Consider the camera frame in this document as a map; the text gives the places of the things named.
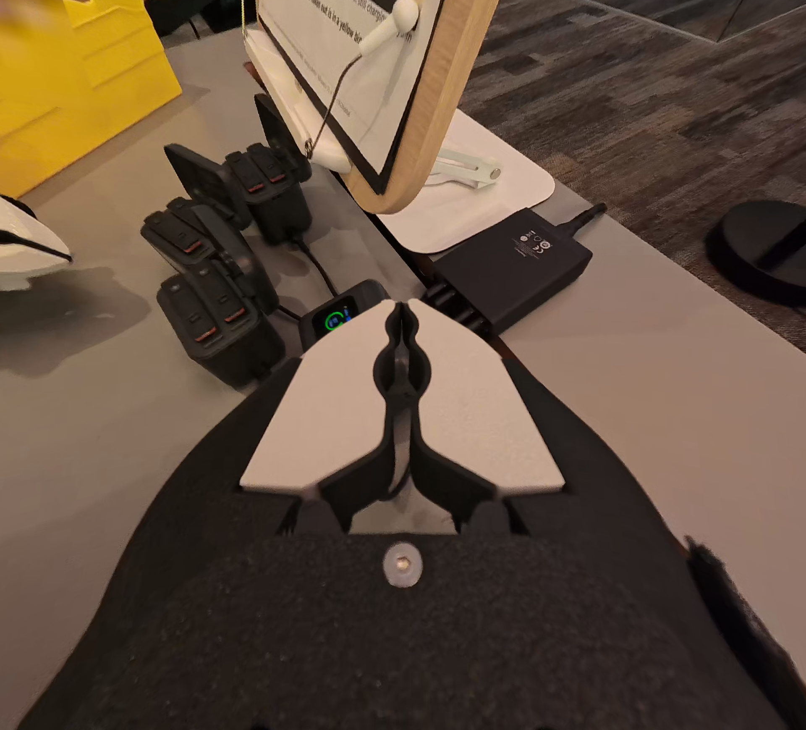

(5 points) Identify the yellow plastic bin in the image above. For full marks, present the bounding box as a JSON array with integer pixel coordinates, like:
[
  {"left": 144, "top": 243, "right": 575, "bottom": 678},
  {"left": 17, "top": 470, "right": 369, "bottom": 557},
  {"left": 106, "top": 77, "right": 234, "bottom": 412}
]
[{"left": 0, "top": 0, "right": 185, "bottom": 197}]

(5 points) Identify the black power cable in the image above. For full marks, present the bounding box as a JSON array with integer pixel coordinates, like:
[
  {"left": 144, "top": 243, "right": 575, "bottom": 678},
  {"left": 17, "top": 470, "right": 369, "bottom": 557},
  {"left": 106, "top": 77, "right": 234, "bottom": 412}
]
[{"left": 555, "top": 202, "right": 609, "bottom": 241}]

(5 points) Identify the black charging cable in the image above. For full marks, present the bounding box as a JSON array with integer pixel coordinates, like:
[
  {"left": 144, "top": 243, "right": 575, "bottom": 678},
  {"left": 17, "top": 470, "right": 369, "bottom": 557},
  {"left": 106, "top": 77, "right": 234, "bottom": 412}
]
[{"left": 288, "top": 239, "right": 343, "bottom": 305}]

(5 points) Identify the white base mat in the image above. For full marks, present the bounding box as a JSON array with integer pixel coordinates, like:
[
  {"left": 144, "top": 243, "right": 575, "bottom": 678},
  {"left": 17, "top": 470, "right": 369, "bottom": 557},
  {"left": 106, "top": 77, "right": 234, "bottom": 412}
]
[{"left": 378, "top": 113, "right": 556, "bottom": 256}]

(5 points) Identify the wooden instruction board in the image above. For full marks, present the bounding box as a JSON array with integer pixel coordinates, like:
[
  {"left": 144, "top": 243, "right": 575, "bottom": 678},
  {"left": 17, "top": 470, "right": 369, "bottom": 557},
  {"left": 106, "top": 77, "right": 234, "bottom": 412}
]
[{"left": 246, "top": 0, "right": 525, "bottom": 215}]

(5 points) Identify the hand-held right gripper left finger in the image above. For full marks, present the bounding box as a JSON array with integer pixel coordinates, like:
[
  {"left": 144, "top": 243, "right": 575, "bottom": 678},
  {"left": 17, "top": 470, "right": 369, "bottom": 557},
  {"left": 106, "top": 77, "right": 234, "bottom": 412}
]
[{"left": 238, "top": 299, "right": 401, "bottom": 502}]

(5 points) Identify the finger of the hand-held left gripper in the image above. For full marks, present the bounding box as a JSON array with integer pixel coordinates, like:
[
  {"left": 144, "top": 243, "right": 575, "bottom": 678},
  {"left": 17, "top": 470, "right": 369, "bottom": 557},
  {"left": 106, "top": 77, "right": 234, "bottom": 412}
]
[
  {"left": 0, "top": 239, "right": 71, "bottom": 294},
  {"left": 0, "top": 195, "right": 74, "bottom": 262}
]

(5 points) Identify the black round floor base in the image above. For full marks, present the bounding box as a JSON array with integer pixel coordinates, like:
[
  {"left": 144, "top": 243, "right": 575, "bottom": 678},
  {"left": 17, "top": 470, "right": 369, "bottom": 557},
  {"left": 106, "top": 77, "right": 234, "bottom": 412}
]
[{"left": 706, "top": 201, "right": 806, "bottom": 310}]

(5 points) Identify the thin grey cord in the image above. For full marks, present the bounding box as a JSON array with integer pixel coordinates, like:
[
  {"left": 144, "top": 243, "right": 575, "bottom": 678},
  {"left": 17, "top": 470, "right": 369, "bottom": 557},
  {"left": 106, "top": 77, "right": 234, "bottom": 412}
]
[{"left": 305, "top": 0, "right": 420, "bottom": 154}]

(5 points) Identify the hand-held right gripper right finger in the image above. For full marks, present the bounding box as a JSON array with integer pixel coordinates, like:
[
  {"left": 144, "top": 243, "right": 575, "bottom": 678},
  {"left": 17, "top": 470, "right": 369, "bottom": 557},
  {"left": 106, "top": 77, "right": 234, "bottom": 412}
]
[{"left": 407, "top": 298, "right": 566, "bottom": 499}]

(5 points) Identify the black charging hub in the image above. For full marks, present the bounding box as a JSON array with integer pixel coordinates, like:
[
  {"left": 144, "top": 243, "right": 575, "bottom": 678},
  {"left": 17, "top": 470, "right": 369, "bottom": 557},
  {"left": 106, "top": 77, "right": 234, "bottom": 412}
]
[{"left": 422, "top": 207, "right": 594, "bottom": 335}]

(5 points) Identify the white clip bar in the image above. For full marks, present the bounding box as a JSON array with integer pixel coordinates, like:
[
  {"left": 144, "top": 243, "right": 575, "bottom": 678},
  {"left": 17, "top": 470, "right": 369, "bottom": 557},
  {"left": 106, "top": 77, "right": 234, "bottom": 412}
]
[{"left": 243, "top": 25, "right": 355, "bottom": 171}]

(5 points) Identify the black battery charger case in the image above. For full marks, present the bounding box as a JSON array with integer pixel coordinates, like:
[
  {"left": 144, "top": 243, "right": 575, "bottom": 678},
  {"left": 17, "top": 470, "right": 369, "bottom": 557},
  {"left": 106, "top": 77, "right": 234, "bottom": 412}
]
[
  {"left": 141, "top": 142, "right": 275, "bottom": 302},
  {"left": 225, "top": 92, "right": 316, "bottom": 247},
  {"left": 300, "top": 281, "right": 394, "bottom": 343},
  {"left": 155, "top": 254, "right": 288, "bottom": 388}
]

